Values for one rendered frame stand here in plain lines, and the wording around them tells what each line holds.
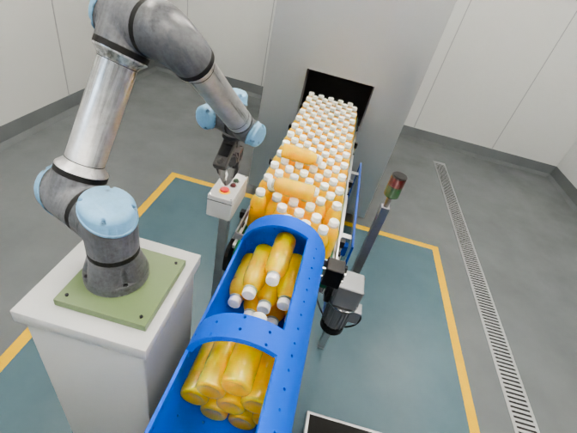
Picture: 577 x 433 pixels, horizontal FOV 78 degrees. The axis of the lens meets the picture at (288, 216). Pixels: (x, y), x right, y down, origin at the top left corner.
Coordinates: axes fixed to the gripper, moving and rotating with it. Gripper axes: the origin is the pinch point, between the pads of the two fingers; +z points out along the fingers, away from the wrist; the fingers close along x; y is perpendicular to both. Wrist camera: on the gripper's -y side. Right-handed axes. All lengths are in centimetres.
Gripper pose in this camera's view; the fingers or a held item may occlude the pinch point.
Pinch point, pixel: (225, 183)
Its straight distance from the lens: 138.6
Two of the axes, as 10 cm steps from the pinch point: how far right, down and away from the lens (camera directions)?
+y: 2.1, -5.7, 7.9
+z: -2.0, 7.7, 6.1
